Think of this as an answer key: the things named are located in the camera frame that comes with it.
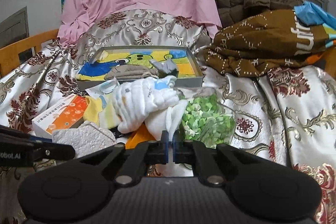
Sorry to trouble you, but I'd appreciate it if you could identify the white fluffy towel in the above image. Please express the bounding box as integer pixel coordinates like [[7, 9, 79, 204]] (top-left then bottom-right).
[[145, 100, 189, 141]]

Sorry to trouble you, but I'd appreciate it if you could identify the white gauze baby towel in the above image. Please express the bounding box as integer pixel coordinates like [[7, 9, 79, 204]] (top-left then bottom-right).
[[112, 76, 179, 134]]

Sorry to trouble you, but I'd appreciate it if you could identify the yellow striped small towel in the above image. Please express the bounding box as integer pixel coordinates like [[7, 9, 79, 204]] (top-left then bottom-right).
[[83, 96, 121, 129]]

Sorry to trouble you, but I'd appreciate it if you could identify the orange white medicine box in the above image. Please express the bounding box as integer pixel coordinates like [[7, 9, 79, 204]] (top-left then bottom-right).
[[32, 94, 87, 139]]

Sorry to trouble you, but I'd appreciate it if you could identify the bag of green stars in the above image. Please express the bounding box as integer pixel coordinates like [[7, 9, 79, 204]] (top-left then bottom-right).
[[178, 87, 237, 148]]

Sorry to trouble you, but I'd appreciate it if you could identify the packaged face mask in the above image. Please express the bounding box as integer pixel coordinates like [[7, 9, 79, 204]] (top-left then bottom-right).
[[85, 77, 120, 103]]

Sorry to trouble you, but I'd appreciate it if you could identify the grey folded cloth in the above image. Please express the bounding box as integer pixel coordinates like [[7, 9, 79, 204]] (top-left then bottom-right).
[[149, 59, 179, 78]]

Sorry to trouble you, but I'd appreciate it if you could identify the wooden sofa armrest left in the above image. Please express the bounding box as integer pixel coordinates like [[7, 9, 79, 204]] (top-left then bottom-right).
[[0, 29, 58, 77]]

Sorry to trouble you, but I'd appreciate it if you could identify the wooden sofa armrest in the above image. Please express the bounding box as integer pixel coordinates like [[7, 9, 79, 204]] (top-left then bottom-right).
[[314, 47, 336, 77], [0, 29, 58, 77]]

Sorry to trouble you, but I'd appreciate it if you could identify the colourful cartoon cloth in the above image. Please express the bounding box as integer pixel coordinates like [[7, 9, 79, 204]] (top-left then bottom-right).
[[76, 47, 198, 81]]

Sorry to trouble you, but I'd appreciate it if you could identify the grey shallow tray box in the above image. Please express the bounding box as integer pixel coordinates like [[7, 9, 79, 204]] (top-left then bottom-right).
[[76, 46, 203, 90]]

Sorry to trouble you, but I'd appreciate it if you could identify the brown dotted pattern blanket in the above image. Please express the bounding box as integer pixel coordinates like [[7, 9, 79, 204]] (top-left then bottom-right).
[[200, 10, 335, 77]]

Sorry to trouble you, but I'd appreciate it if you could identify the wooden sofa armrest right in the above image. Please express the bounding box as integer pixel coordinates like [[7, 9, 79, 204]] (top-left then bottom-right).
[[314, 47, 336, 77]]

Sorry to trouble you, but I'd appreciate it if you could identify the beige drawstring pouch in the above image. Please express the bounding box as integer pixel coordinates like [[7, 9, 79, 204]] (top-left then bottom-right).
[[104, 65, 159, 80]]

